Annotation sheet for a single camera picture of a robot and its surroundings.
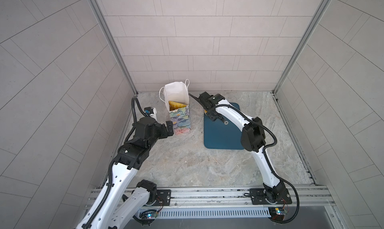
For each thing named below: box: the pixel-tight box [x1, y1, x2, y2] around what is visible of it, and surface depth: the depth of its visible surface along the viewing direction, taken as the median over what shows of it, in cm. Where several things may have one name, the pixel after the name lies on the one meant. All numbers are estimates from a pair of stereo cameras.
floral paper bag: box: [159, 78, 192, 135], surface depth 89 cm
